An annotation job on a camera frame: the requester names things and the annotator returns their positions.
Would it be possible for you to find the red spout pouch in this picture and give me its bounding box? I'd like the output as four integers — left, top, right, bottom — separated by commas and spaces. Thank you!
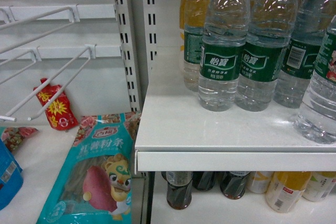
36, 84, 78, 131

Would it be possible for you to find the floral snack bag left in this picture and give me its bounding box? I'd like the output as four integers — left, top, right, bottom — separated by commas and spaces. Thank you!
1, 126, 39, 153

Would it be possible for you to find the blue package left edge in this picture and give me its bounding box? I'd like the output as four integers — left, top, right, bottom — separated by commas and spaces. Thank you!
0, 141, 23, 210

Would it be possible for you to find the yellow drink bottle lower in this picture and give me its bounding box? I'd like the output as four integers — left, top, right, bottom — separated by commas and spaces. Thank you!
266, 171, 312, 213

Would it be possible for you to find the dark drink bottle lower right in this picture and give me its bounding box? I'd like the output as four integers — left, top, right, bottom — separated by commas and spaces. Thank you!
219, 171, 250, 200

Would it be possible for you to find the dark drink bottle lower middle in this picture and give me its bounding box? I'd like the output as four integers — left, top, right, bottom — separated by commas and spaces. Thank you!
192, 171, 216, 191

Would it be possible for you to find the dark drink bottle lower left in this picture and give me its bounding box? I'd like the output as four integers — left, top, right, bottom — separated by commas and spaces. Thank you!
163, 171, 193, 210

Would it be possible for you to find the white label bottle lower right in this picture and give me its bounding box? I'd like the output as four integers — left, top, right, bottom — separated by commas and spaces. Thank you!
302, 171, 335, 202

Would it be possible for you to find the teal sweet potato noodle bag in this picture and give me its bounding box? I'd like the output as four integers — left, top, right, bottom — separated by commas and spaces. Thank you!
37, 111, 141, 223

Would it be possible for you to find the water bottle green label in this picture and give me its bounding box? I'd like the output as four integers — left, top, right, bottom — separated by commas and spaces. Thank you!
294, 17, 335, 144

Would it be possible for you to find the water bottle back left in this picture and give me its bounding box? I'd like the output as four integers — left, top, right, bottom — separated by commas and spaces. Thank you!
179, 0, 210, 92

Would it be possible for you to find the white wire display hook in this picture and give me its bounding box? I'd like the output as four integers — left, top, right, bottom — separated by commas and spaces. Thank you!
0, 44, 97, 122

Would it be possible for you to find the white yellow bottle lower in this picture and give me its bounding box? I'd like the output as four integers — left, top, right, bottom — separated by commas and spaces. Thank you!
246, 171, 274, 194

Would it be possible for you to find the slotted white shelf upright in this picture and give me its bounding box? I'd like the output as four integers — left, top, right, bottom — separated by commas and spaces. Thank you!
115, 0, 151, 111

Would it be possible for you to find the water bottle front left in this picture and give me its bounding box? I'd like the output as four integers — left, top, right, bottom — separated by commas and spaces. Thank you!
198, 0, 250, 112

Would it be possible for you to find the dark drink bottle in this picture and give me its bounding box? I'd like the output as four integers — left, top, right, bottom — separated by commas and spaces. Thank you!
219, 171, 250, 200
192, 171, 216, 191
163, 171, 193, 210

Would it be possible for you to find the white wire hook upper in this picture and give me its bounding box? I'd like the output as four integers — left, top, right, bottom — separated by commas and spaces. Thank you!
1, 6, 80, 54

